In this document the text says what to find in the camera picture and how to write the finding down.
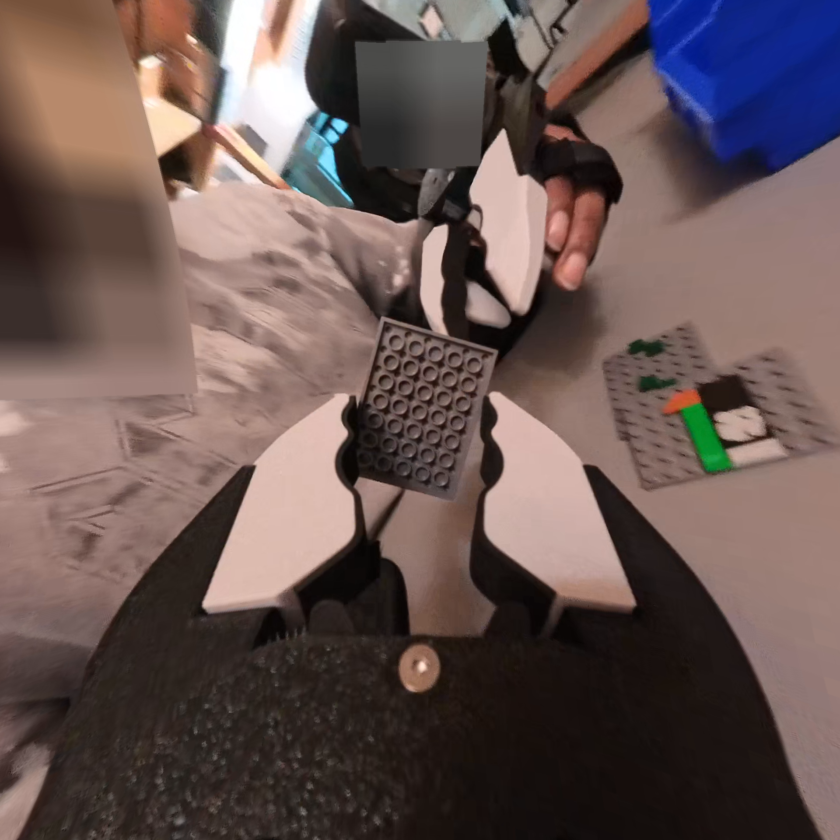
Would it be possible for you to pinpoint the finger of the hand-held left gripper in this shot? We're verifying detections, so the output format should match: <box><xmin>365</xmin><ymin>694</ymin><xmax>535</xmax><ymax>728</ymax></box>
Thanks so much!
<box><xmin>467</xmin><ymin>126</ymin><xmax>548</xmax><ymax>327</ymax></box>
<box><xmin>419</xmin><ymin>226</ymin><xmax>473</xmax><ymax>337</ymax></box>

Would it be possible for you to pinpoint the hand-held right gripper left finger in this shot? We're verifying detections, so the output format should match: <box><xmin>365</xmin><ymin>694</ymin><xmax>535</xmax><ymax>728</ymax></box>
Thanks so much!
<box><xmin>201</xmin><ymin>392</ymin><xmax>385</xmax><ymax>631</ymax></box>

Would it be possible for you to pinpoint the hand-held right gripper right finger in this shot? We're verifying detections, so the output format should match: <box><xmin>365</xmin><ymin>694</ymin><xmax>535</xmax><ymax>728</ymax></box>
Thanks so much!
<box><xmin>469</xmin><ymin>391</ymin><xmax>637</xmax><ymax>632</ymax></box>

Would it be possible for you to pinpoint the large dark grey lego plate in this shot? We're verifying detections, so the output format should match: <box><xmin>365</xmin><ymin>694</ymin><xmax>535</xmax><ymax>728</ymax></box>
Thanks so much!
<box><xmin>356</xmin><ymin>317</ymin><xmax>497</xmax><ymax>503</ymax></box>

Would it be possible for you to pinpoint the grey lego baseplate build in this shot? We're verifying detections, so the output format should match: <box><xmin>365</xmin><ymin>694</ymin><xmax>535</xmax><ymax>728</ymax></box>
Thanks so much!
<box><xmin>602</xmin><ymin>320</ymin><xmax>840</xmax><ymax>493</ymax></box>

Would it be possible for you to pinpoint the blue plastic storage bin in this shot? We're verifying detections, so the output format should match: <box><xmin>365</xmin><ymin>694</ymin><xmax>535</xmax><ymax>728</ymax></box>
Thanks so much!
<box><xmin>646</xmin><ymin>0</ymin><xmax>840</xmax><ymax>177</ymax></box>

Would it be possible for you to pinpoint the person's left hand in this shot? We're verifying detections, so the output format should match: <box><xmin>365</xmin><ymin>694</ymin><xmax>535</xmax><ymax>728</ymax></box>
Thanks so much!
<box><xmin>542</xmin><ymin>126</ymin><xmax>624</xmax><ymax>291</ymax></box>

